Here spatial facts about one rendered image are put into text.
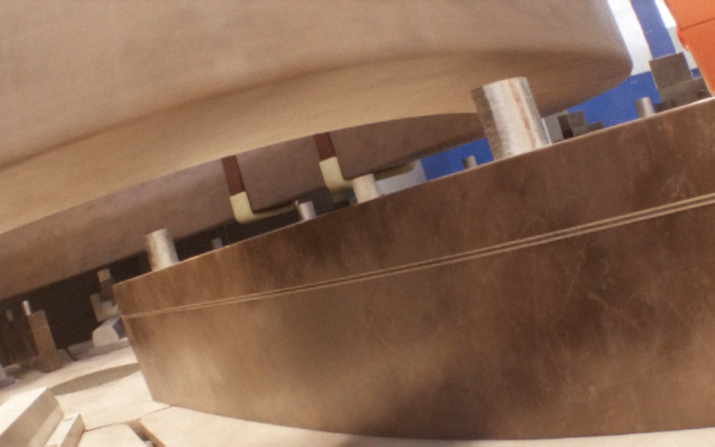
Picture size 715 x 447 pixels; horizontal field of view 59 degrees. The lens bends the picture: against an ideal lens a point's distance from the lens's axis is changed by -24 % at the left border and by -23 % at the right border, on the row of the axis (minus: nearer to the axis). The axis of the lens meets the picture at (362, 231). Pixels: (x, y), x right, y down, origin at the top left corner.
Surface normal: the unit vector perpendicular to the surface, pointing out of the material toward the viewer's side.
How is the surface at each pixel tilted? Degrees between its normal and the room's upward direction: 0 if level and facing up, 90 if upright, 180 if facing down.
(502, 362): 90
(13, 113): 90
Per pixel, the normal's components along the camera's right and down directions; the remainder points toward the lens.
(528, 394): -0.75, 0.25
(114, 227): 0.12, 0.00
